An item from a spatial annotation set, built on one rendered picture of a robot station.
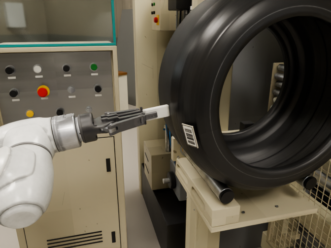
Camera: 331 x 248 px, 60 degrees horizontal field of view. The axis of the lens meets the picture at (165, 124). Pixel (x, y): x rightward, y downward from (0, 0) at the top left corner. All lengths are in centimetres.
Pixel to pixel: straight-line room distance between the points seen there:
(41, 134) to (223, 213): 53
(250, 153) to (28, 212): 76
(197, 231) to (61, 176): 70
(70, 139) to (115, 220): 99
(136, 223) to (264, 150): 133
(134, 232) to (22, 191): 159
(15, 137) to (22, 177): 14
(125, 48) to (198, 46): 477
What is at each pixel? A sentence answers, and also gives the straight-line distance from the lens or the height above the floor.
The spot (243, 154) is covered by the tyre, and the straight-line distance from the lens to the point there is 108.
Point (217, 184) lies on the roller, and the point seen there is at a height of 92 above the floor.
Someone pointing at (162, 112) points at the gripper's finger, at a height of 114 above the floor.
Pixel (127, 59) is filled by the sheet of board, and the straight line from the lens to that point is 535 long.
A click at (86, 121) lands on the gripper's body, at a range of 73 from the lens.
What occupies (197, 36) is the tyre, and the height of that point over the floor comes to 134.
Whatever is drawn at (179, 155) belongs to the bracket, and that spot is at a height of 88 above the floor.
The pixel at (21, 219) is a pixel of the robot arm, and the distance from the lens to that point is 61.
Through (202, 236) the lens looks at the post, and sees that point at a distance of 143.
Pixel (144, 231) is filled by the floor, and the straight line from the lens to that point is 213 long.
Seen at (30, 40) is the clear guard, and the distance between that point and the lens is 137.
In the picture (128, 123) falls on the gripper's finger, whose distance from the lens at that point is 72.
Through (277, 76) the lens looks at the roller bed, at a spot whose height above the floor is 115.
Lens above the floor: 136
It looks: 19 degrees down
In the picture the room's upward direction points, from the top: straight up
